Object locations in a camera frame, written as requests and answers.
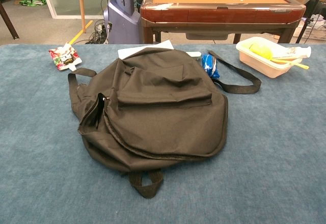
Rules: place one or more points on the red snack pouch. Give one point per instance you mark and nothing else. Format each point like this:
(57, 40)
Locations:
(63, 57)

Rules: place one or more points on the brown mahjong table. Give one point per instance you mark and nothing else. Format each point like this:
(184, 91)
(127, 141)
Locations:
(216, 15)

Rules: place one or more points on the blue table mat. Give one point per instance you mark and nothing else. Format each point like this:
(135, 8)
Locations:
(38, 132)

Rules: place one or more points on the wooden pole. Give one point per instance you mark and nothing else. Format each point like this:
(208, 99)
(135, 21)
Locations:
(82, 5)

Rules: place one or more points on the black tripod stand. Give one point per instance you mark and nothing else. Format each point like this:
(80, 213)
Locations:
(305, 26)

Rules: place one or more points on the beige plastic tray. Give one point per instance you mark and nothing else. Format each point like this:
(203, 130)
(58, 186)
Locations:
(257, 63)

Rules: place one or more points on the yellow plastic spoon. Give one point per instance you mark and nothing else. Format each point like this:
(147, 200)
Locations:
(300, 65)

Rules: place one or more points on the black fabric backpack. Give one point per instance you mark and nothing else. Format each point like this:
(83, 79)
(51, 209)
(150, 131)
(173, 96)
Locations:
(165, 122)

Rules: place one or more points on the white plastic basket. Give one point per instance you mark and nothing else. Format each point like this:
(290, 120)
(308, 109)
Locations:
(313, 34)

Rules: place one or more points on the white squeeze tube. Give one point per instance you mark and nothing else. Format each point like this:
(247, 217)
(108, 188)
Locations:
(295, 52)

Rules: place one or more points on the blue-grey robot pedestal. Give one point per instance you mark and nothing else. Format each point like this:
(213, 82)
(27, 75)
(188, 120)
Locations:
(122, 17)

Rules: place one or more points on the dark brown table leg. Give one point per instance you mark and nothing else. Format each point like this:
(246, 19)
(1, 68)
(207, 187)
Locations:
(9, 23)

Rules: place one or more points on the white paper sheet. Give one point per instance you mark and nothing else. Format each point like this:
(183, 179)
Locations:
(132, 52)

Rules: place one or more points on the mint green brush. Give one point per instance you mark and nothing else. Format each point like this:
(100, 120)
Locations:
(194, 54)

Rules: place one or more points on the green cloth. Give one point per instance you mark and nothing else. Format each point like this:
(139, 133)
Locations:
(33, 1)

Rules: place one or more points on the blue snack packet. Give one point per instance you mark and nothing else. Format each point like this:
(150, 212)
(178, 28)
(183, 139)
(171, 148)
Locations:
(209, 66)

